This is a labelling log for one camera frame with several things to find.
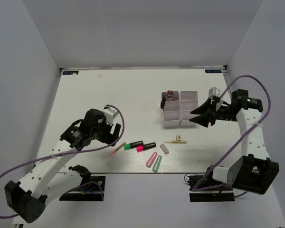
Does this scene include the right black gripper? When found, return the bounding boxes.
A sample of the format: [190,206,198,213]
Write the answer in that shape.
[189,97,238,128]

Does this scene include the pink tube of pencils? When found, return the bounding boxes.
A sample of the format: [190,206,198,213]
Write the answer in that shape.
[165,90,175,101]

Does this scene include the black handled scissors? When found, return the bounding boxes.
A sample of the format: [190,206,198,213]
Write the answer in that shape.
[160,97,166,111]

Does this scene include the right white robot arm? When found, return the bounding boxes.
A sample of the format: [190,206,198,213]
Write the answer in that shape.
[190,87,279,195]

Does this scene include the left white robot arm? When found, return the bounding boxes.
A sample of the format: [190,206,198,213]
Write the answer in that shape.
[4,105,124,223]

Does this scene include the orange pen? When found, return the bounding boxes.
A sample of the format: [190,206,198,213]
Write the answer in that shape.
[108,142,126,157]

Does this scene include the right white divided container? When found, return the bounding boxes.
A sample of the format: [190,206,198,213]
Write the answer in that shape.
[180,91,199,127]

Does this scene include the white divided container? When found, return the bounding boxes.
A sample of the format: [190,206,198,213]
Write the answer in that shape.
[161,91,181,128]
[180,91,199,127]

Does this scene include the green capped black marker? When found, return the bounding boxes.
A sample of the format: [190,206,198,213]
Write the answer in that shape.
[123,141,143,151]

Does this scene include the pink capped black marker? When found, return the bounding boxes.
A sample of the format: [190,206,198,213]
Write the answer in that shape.
[136,142,156,152]

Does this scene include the left white divided container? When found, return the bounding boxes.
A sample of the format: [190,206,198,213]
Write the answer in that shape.
[161,91,181,128]

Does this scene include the right blue table label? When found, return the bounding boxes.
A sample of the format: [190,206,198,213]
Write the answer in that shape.
[205,69,222,74]

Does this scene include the blue table label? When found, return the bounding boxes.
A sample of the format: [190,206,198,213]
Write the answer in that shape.
[62,71,79,75]
[205,69,222,74]

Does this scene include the pink correction tape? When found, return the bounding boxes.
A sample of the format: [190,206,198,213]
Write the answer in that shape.
[146,152,158,168]

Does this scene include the yellow highlighter pen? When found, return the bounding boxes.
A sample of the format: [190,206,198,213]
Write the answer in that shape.
[164,140,187,144]

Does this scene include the grey eraser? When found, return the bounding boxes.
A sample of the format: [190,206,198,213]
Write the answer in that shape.
[160,144,169,155]

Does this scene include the green correction tape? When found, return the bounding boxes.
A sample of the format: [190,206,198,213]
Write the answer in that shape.
[152,155,162,172]

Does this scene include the left blue table label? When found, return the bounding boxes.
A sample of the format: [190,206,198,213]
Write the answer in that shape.
[62,71,79,75]

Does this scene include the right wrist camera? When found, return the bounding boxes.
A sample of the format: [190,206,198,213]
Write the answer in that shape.
[209,87,221,102]

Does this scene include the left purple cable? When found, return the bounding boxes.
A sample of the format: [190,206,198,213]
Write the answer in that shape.
[0,104,125,219]

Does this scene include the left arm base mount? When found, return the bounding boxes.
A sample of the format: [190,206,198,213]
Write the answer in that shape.
[59,174,106,202]

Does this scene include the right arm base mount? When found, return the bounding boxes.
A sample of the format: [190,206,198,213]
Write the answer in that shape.
[184,173,235,203]

